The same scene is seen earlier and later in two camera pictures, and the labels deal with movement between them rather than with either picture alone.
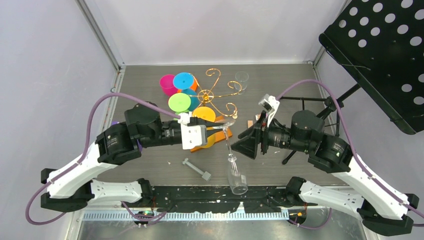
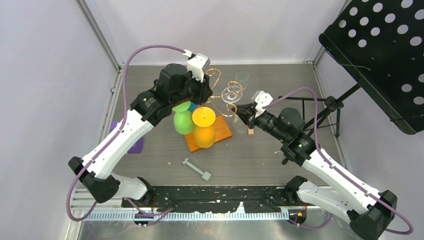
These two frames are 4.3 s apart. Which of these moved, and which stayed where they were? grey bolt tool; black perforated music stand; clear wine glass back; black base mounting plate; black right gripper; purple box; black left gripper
Moved: black right gripper; black left gripper
Stayed: clear wine glass back; grey bolt tool; black base mounting plate; black perforated music stand; purple box
